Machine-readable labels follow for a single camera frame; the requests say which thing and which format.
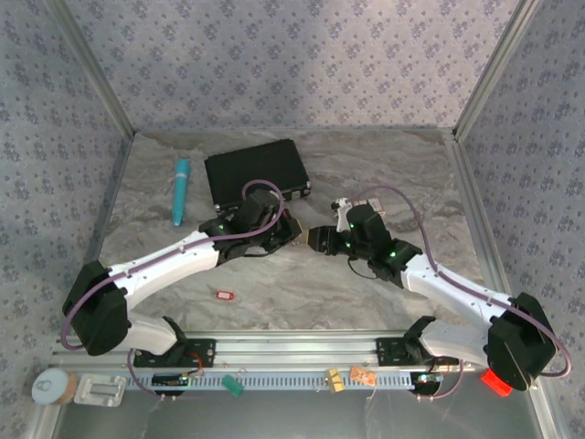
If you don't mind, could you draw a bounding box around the black hard case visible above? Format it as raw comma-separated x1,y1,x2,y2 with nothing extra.
204,139,314,215

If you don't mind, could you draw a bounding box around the teal pen tube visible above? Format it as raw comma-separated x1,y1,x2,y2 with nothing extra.
172,158,192,228

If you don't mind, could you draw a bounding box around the yellow key tag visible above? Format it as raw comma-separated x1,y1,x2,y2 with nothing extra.
324,367,346,395

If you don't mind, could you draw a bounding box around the orange key tag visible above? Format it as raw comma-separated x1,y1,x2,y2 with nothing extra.
349,365,378,387

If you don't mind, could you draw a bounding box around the green key tag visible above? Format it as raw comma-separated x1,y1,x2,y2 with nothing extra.
221,374,246,397

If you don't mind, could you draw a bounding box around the red plastic block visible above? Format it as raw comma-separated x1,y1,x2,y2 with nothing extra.
479,369,513,398

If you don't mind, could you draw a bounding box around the white plastic holder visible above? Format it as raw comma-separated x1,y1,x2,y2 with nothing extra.
73,373,128,409

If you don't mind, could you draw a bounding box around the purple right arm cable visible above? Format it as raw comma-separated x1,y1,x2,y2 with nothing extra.
346,185,573,379

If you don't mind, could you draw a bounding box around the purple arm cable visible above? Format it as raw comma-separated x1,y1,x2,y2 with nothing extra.
346,185,573,379
60,179,287,351

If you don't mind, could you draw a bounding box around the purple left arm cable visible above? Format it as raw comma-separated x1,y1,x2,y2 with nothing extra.
60,179,287,351

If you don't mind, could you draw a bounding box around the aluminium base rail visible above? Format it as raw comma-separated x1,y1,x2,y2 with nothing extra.
49,329,495,372

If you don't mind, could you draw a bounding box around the aluminium table edge rail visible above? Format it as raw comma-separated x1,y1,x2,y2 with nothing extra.
445,130,569,439
31,132,137,439

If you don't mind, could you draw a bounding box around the slotted grey cable duct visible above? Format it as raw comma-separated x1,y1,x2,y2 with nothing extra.
122,372,418,392

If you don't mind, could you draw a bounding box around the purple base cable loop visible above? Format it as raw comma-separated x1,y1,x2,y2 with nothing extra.
126,348,193,402
413,356,465,402

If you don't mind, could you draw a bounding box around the aluminium frame post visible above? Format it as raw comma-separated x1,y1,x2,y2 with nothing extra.
45,0,139,141
451,0,544,144

